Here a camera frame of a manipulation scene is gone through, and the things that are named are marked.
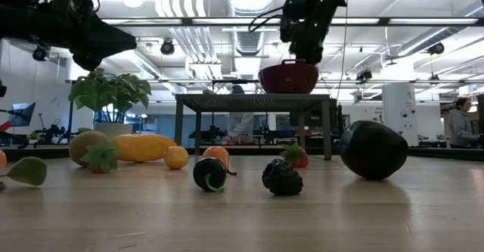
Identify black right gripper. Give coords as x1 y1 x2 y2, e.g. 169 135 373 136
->
280 0 347 66

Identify large dark purple fruit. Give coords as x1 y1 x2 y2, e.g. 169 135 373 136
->
337 120 410 182

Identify black aluminium table frame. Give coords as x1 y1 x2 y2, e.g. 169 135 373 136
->
0 144 484 163

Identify yellow orange mango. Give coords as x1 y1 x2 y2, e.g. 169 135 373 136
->
109 133 179 164

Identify small orange pear with stem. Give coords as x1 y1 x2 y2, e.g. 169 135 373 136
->
201 145 238 177

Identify purple plastic colander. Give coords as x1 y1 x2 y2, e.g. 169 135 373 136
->
258 58 321 95

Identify black blackberry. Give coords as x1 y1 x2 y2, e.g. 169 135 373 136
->
261 157 305 198

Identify green plant in white pot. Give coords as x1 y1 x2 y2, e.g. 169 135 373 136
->
69 67 153 138

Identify grey perforated metal rack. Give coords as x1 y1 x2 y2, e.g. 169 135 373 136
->
174 93 337 161

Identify person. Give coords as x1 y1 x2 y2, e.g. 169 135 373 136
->
228 84 256 145
447 96 481 150

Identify black ceiling spotlight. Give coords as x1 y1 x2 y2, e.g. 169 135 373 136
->
32 46 48 62
160 38 176 56
355 68 374 83
428 42 446 56

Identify black robot station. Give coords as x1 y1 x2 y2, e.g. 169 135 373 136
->
188 124 303 147

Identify green brown kiwi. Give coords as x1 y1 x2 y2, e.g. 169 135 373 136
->
68 130 111 168

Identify red strawberry green leaves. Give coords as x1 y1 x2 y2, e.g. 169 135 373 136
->
279 142 310 170
79 141 119 175

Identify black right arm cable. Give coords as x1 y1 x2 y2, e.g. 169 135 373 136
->
247 0 317 33

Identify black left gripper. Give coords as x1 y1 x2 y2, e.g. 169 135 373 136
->
47 6 138 73

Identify small black eggplant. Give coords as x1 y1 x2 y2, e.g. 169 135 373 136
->
192 157 228 194

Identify orange tangerine with green leaves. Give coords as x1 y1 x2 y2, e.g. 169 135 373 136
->
0 156 48 192

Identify computer monitor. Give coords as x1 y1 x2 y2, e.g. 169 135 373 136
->
7 101 37 128

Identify small round yellow orange fruit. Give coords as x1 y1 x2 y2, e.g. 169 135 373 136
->
163 145 190 171

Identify black bar with light strips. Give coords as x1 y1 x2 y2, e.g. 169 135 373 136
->
100 16 484 27

